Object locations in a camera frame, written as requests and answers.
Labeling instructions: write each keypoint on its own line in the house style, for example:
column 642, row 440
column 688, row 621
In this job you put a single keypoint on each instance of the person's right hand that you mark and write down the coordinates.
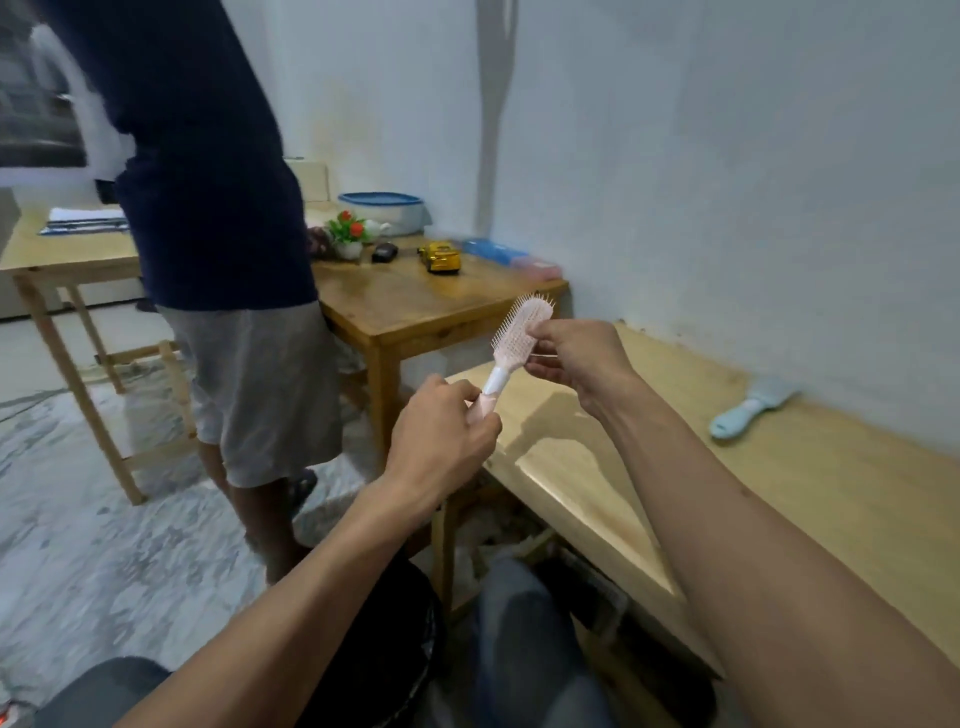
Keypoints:
column 589, row 360

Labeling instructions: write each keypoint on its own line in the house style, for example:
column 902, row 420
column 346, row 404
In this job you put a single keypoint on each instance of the person's left hand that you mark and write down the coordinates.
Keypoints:
column 435, row 446

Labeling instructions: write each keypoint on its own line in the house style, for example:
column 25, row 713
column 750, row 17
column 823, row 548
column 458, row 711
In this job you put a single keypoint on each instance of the grey trash bin black liner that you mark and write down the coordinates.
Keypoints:
column 382, row 652

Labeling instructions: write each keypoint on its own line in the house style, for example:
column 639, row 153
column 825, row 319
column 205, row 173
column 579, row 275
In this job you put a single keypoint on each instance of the person's left forearm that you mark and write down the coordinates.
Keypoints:
column 300, row 622

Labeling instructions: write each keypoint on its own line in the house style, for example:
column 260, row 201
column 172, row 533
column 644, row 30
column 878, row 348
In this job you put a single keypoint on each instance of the person's right forearm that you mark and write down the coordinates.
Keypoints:
column 750, row 562

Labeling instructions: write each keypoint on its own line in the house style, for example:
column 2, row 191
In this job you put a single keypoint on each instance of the person's left leg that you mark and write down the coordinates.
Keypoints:
column 105, row 694

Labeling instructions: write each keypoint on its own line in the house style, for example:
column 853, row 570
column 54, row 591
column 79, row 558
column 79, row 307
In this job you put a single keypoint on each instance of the pink plastic box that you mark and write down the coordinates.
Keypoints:
column 541, row 268

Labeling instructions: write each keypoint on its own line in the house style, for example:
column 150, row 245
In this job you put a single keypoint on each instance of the blue plastic tray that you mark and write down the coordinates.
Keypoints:
column 495, row 251

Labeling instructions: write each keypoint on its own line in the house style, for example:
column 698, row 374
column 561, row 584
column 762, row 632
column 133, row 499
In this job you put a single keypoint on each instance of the dark brown wooden table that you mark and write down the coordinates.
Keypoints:
column 420, row 300

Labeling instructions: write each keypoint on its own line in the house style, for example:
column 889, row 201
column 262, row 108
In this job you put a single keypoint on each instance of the yellow toy car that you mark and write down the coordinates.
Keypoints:
column 441, row 257

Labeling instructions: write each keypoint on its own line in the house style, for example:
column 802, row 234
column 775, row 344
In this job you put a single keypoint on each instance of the black toy device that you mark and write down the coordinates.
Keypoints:
column 385, row 253

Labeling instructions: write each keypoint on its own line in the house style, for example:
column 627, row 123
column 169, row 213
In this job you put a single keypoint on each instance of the small potted red flowers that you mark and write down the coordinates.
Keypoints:
column 347, row 236

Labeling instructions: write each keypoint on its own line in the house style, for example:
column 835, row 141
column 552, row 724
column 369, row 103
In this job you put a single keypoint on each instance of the striped plush toy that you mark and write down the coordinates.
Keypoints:
column 319, row 244

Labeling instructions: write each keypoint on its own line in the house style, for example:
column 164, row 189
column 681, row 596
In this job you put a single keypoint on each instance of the clear container blue lid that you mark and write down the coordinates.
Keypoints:
column 386, row 214

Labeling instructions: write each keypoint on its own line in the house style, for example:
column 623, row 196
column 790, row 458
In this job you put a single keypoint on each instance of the small light wooden table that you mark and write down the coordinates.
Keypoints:
column 67, row 259

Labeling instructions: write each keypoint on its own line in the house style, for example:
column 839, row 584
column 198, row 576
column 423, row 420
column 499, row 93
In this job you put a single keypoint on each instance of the papers with pen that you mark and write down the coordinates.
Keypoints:
column 86, row 220

